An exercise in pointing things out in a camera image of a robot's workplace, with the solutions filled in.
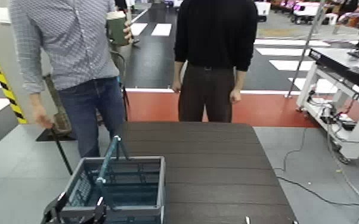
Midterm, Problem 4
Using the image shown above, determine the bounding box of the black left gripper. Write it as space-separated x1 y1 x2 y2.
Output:
41 191 107 224

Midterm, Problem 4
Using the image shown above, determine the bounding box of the grey and teal plastic crate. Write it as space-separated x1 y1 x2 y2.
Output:
58 155 167 224

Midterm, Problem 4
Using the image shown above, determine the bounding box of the brown chair with black base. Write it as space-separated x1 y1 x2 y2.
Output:
36 73 78 175

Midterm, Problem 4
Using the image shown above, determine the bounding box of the white equipment cart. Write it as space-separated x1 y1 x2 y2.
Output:
296 61 359 161

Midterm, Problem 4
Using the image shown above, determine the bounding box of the yellow black striped corner guard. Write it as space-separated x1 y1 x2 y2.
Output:
0 56 27 125

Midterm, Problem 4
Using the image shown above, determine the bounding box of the black panel on cart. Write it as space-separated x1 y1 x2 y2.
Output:
309 46 359 98

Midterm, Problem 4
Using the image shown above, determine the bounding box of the person in checked grey shirt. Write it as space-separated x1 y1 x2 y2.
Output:
8 0 134 158

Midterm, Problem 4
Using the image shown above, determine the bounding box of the slanted metal pole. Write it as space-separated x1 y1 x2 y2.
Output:
286 0 327 99

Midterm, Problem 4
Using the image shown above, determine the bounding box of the person in black sweater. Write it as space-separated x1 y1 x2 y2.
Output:
171 0 258 123

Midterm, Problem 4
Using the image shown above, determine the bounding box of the white background table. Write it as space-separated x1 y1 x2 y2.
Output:
291 1 322 25

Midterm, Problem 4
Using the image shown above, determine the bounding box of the white background machine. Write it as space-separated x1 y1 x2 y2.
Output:
254 1 272 23

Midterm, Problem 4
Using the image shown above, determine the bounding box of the black floor cable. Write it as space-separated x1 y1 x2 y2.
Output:
274 127 359 208

